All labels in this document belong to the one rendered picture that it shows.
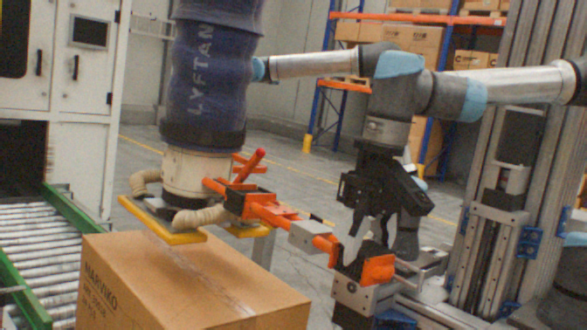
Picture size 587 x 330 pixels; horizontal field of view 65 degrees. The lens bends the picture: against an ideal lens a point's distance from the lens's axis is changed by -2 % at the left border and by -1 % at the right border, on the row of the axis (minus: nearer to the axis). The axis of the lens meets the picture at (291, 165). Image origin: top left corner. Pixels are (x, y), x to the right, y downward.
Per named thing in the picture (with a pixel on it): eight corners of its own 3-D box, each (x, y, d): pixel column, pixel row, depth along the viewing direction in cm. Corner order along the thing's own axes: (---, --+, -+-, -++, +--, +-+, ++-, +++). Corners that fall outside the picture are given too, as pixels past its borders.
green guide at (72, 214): (39, 195, 289) (41, 181, 287) (58, 194, 296) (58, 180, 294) (170, 313, 179) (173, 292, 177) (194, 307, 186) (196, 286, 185)
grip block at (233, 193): (220, 208, 108) (224, 183, 107) (254, 206, 114) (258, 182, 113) (240, 220, 102) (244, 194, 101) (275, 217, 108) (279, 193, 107)
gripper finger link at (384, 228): (374, 243, 90) (371, 201, 86) (398, 254, 86) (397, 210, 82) (362, 250, 89) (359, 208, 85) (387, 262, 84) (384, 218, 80)
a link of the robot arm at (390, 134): (420, 125, 78) (390, 121, 73) (414, 151, 79) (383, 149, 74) (386, 117, 84) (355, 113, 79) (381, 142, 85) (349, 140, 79)
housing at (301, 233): (285, 242, 93) (289, 221, 92) (310, 239, 97) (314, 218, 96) (308, 256, 87) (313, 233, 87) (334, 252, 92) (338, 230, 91)
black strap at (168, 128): (144, 127, 125) (146, 113, 125) (218, 133, 140) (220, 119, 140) (183, 145, 109) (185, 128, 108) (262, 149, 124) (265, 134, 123)
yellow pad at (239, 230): (177, 199, 144) (179, 183, 143) (206, 198, 150) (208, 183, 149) (238, 239, 119) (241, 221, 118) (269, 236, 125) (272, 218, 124)
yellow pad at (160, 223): (116, 201, 131) (118, 184, 130) (149, 200, 138) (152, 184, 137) (169, 246, 106) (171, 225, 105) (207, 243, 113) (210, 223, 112)
